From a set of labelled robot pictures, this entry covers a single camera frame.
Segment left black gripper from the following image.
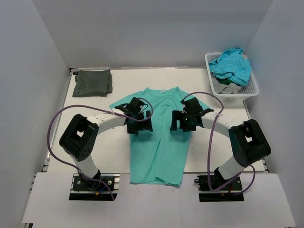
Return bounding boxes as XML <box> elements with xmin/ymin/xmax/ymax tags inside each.
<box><xmin>127</xmin><ymin>110</ymin><xmax>152</xmax><ymax>134</ymax></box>

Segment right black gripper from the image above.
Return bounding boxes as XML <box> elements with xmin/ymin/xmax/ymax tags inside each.
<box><xmin>171</xmin><ymin>110</ymin><xmax>197</xmax><ymax>132</ymax></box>

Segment teal green t-shirt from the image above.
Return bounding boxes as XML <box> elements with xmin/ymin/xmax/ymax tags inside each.
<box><xmin>109</xmin><ymin>87</ymin><xmax>191</xmax><ymax>187</ymax></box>

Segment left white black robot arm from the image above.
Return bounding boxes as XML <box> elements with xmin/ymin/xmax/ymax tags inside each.
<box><xmin>59</xmin><ymin>97</ymin><xmax>154</xmax><ymax>190</ymax></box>

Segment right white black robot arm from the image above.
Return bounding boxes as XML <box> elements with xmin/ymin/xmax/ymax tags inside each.
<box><xmin>170</xmin><ymin>98</ymin><xmax>271</xmax><ymax>190</ymax></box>

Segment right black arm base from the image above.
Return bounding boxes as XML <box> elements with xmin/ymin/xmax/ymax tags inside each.
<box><xmin>194</xmin><ymin>174</ymin><xmax>245</xmax><ymax>203</ymax></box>

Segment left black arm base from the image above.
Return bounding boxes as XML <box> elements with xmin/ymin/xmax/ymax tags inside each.
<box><xmin>69</xmin><ymin>174</ymin><xmax>120</xmax><ymax>201</ymax></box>

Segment grey white cloth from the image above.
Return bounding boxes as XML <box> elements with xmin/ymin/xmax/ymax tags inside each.
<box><xmin>211</xmin><ymin>77</ymin><xmax>242</xmax><ymax>95</ymax></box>

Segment dark green cloth in basket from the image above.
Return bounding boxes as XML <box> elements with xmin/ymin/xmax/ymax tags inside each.
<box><xmin>220</xmin><ymin>80</ymin><xmax>232</xmax><ymax>85</ymax></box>

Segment folded dark grey t-shirt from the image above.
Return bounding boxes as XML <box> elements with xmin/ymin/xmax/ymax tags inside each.
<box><xmin>72</xmin><ymin>69</ymin><xmax>113</xmax><ymax>97</ymax></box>

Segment light blue t-shirt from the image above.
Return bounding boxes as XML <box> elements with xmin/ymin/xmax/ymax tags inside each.
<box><xmin>209</xmin><ymin>47</ymin><xmax>251</xmax><ymax>86</ymax></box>

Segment white plastic basket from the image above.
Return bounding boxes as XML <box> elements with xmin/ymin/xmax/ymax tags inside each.
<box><xmin>205</xmin><ymin>52</ymin><xmax>259</xmax><ymax>101</ymax></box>

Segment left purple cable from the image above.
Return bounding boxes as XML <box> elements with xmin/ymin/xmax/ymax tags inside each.
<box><xmin>47</xmin><ymin>97</ymin><xmax>154</xmax><ymax>200</ymax></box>

